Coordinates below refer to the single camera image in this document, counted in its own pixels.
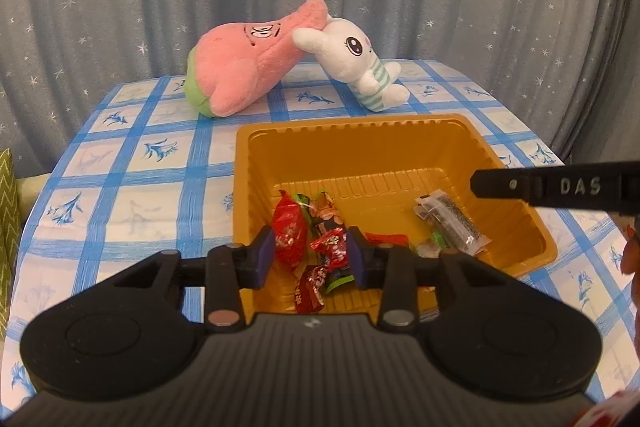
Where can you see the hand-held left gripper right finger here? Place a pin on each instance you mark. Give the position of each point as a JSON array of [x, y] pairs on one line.
[[357, 259]]

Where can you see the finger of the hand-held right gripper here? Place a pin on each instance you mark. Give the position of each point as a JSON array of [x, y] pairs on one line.
[[550, 187]]

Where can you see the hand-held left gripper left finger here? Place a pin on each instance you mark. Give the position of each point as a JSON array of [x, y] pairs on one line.
[[262, 257]]

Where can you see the small red twisted candy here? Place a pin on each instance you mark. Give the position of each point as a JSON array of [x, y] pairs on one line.
[[332, 249]]

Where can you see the wide red candy packet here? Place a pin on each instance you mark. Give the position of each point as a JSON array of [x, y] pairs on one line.
[[387, 238]]

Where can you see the red gold candy packet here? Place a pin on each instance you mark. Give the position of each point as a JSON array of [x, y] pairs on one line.
[[290, 227]]

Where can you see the small dark red candy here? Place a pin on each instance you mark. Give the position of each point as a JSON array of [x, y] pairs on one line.
[[310, 289]]

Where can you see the yellow green candy packet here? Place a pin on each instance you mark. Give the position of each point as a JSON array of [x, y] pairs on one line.
[[432, 244]]

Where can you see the orange plastic tray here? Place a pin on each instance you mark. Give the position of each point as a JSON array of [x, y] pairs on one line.
[[375, 157]]

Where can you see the person's right hand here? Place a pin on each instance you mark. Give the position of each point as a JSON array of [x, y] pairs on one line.
[[632, 252]]

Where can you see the orange dark candy packet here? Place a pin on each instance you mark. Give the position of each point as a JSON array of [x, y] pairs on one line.
[[326, 212]]

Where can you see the clear black candy packet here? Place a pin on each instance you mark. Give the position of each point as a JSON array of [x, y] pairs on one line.
[[450, 222]]

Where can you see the blue checked tablecloth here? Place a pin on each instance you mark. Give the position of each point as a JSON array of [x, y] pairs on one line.
[[150, 207]]

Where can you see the pink plush toy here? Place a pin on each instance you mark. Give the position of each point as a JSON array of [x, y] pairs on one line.
[[240, 67]]

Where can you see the white bunny plush toy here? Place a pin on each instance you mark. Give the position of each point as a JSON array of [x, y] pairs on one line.
[[345, 57]]

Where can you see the red white patterned clothing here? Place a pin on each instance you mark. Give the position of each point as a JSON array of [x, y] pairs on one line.
[[607, 409]]

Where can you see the beige cushion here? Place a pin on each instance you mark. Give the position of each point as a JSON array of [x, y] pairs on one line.
[[32, 197]]

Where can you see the green patterned cushion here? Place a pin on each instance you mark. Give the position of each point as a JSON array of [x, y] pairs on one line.
[[7, 207]]

